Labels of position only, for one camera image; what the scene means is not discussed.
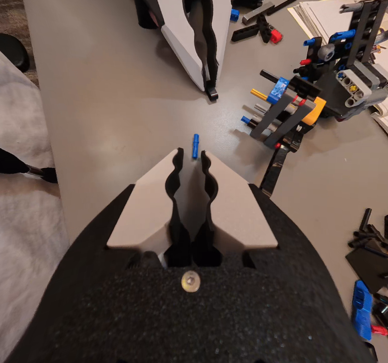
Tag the blue lego pin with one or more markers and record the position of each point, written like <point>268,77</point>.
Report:
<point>196,144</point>

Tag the black lego axle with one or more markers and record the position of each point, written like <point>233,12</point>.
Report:
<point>283,4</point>

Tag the small black lego connector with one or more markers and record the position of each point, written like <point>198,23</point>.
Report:
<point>212,93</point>

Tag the small blue lego connector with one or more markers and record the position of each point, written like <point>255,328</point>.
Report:
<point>234,14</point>

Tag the black lego beam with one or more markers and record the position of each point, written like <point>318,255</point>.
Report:
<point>245,32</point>

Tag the person's grey shirt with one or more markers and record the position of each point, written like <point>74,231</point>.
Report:
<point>24,217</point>

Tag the black beam with red connector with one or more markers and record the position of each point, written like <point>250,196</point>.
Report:
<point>264,31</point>

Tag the grey black lego chassis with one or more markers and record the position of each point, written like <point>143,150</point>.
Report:
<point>360,84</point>

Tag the grey lego beam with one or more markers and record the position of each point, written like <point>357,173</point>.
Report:
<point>257,12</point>

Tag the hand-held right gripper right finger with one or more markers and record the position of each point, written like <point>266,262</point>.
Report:
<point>239,217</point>

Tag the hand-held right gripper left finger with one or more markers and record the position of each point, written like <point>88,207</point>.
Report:
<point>142,217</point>

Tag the pile of small lego parts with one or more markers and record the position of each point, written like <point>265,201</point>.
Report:
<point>366,260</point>

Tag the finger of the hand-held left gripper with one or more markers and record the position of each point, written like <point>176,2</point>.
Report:
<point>175,20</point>
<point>219,11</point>

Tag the small lego beam assembly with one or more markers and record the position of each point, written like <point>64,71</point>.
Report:
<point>291,117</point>

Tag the lego instruction booklet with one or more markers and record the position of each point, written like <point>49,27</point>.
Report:
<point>318,14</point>

